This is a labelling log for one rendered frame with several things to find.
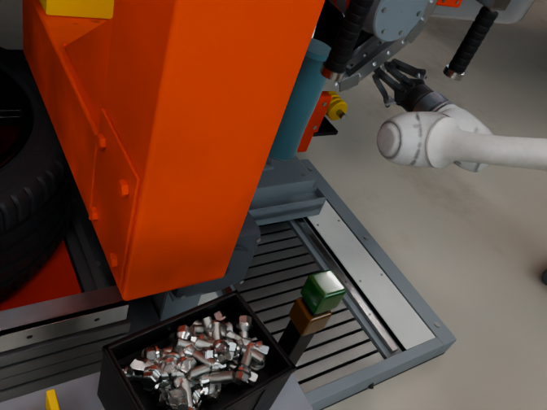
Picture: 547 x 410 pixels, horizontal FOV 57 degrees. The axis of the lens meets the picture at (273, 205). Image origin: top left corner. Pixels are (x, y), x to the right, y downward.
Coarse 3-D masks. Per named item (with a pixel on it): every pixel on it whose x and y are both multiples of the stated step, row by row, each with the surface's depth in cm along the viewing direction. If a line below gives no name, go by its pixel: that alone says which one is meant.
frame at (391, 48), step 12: (432, 0) 120; (420, 24) 123; (408, 36) 124; (360, 48) 127; (372, 48) 127; (384, 48) 124; (396, 48) 126; (348, 60) 127; (360, 60) 128; (372, 60) 124; (384, 60) 126; (348, 72) 125; (360, 72) 125; (336, 84) 125; (348, 84) 126
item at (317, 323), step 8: (296, 304) 68; (296, 312) 68; (304, 312) 67; (328, 312) 68; (296, 320) 69; (304, 320) 67; (312, 320) 66; (320, 320) 67; (328, 320) 69; (296, 328) 69; (304, 328) 67; (312, 328) 68; (320, 328) 69
